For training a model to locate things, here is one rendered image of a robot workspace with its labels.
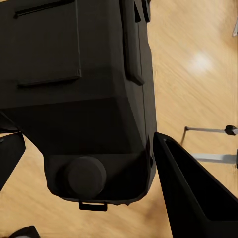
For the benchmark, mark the camera tripod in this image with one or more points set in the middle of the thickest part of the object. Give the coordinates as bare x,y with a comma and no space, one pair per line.
217,158

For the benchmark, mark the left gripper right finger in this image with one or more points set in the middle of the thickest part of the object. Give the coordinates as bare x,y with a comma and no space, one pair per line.
198,205

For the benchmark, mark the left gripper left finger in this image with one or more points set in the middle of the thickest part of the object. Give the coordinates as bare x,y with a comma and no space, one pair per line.
12,147

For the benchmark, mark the digital camera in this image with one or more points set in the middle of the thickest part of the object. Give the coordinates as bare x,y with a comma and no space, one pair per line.
76,78

